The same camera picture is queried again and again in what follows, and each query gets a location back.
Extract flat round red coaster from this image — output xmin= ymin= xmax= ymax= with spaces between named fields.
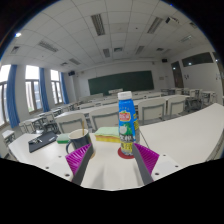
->
xmin=117 ymin=146 xmax=136 ymax=160

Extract small green sponge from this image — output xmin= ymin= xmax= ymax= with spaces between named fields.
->
xmin=56 ymin=133 xmax=71 ymax=145

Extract white classroom chairs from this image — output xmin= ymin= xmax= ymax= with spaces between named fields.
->
xmin=18 ymin=87 xmax=218 ymax=135

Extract blue drink bottle, white cap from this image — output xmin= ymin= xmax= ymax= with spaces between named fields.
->
xmin=117 ymin=90 xmax=141 ymax=157

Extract green chalkboard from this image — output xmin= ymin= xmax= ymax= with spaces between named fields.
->
xmin=87 ymin=70 xmax=155 ymax=96

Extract blue curtain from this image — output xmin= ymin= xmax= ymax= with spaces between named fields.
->
xmin=60 ymin=72 xmax=71 ymax=105
xmin=6 ymin=64 xmax=21 ymax=130
xmin=38 ymin=67 xmax=51 ymax=113

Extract dark mug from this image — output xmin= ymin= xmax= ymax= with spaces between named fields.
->
xmin=65 ymin=128 xmax=93 ymax=155

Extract window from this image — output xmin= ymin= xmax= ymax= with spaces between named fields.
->
xmin=24 ymin=65 xmax=43 ymax=113
xmin=49 ymin=69 xmax=65 ymax=105
xmin=0 ymin=64 xmax=11 ymax=128

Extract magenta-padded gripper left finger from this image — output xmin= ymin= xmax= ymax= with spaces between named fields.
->
xmin=44 ymin=143 xmax=95 ymax=187

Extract ceiling projector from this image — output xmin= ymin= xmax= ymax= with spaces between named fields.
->
xmin=165 ymin=16 xmax=181 ymax=28

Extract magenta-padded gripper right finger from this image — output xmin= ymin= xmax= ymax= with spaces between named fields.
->
xmin=131 ymin=142 xmax=183 ymax=187

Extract dark door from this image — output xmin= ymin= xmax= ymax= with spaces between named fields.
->
xmin=170 ymin=60 xmax=185 ymax=89

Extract ceiling lights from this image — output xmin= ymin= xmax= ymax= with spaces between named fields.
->
xmin=9 ymin=13 xmax=198 ymax=66

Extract green and yellow folded cloth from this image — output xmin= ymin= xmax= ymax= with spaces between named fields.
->
xmin=94 ymin=126 xmax=122 ymax=144

